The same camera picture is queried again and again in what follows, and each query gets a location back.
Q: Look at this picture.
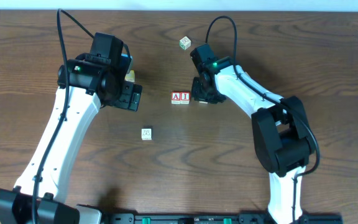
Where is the red letter A block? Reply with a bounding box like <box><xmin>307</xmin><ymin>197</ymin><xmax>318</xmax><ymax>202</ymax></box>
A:
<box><xmin>171</xmin><ymin>91</ymin><xmax>181</xmax><ymax>105</ymax></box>

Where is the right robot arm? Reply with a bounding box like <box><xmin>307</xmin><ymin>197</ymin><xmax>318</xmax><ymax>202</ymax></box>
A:
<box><xmin>190</xmin><ymin>44</ymin><xmax>320</xmax><ymax>223</ymax></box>

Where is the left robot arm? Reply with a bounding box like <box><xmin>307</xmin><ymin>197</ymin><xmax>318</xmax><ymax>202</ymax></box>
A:
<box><xmin>0</xmin><ymin>33</ymin><xmax>142</xmax><ymax>223</ymax></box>

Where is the yellow block left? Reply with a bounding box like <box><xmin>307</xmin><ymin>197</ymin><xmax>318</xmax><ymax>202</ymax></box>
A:
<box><xmin>125</xmin><ymin>70</ymin><xmax>135</xmax><ymax>83</ymax></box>

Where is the red letter I block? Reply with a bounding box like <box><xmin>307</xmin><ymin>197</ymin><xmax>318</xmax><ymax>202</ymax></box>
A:
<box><xmin>180</xmin><ymin>92</ymin><xmax>190</xmax><ymax>105</ymax></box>

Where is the green sided wooden block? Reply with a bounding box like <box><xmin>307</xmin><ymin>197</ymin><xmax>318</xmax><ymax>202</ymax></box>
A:
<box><xmin>180</xmin><ymin>36</ymin><xmax>191</xmax><ymax>50</ymax></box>

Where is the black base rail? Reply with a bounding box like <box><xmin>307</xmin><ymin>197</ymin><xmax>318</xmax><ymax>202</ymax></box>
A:
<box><xmin>104</xmin><ymin>212</ymin><xmax>344</xmax><ymax>224</ymax></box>

